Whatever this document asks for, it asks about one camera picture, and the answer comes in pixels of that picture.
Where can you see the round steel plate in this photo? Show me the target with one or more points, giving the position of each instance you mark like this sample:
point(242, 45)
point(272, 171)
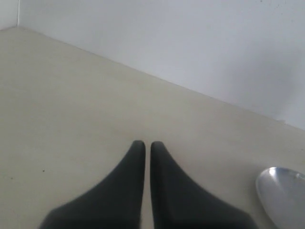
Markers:
point(281, 192)

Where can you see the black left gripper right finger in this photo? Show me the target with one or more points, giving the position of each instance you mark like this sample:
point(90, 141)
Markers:
point(178, 202)

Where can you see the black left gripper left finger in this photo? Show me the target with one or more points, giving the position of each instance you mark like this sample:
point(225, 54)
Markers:
point(114, 203)

